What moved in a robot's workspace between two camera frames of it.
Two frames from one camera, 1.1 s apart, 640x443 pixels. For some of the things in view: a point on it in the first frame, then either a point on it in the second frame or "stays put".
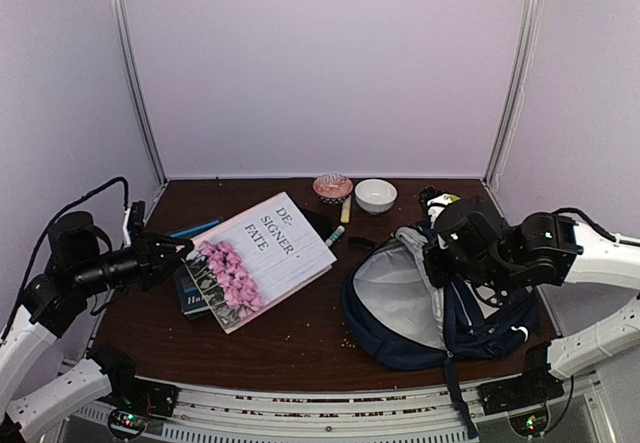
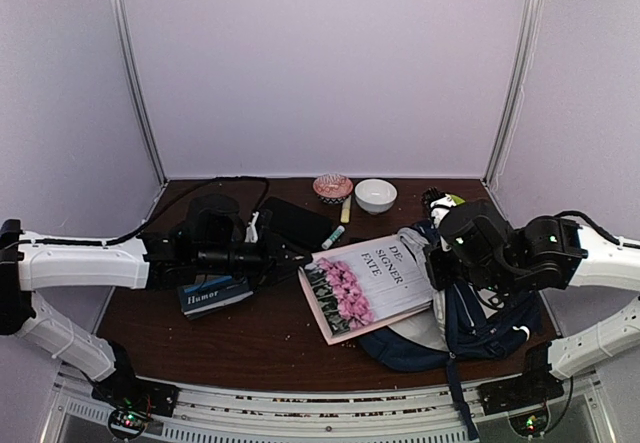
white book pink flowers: [248, 262] to [365, 285]
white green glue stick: [339, 231] stays put
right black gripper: [438, 274] stays put
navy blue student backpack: [397, 317] stays put
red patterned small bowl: [332, 188] stays put
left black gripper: [151, 259] to [274, 258]
